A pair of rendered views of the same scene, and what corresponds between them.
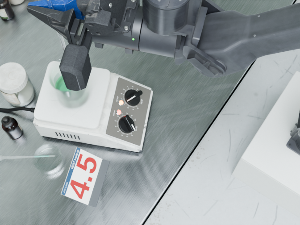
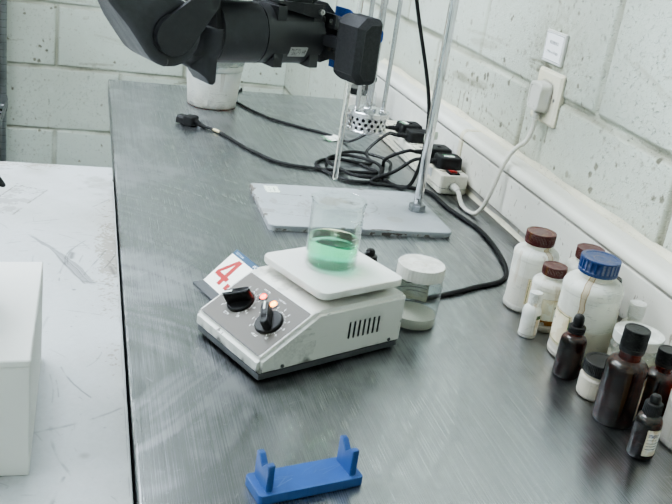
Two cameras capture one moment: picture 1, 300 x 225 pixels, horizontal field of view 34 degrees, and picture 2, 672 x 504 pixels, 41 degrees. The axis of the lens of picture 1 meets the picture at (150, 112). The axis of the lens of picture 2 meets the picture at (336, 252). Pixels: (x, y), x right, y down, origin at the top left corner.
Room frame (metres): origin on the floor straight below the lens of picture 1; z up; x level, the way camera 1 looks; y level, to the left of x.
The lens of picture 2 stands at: (0.96, -0.61, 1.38)
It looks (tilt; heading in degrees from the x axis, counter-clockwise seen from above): 21 degrees down; 128
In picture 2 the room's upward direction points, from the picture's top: 8 degrees clockwise
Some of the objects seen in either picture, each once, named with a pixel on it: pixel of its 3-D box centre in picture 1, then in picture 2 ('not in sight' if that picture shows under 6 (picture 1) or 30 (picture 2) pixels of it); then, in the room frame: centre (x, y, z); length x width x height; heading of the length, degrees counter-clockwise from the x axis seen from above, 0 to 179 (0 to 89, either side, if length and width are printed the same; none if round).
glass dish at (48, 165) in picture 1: (48, 159); not in sight; (0.28, 0.19, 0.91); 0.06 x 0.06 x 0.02
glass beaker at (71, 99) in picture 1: (72, 85); (333, 234); (0.38, 0.13, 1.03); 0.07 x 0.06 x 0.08; 102
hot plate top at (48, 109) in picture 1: (72, 94); (332, 269); (0.38, 0.14, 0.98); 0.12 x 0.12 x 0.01; 79
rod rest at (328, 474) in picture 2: not in sight; (306, 467); (0.56, -0.09, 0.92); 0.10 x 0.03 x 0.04; 68
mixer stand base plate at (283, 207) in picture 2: not in sight; (347, 209); (0.11, 0.50, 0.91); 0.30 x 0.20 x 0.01; 55
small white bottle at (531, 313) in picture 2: not in sight; (531, 313); (0.53, 0.36, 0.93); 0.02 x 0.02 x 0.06
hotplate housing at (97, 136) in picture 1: (89, 106); (310, 307); (0.37, 0.11, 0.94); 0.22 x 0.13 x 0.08; 79
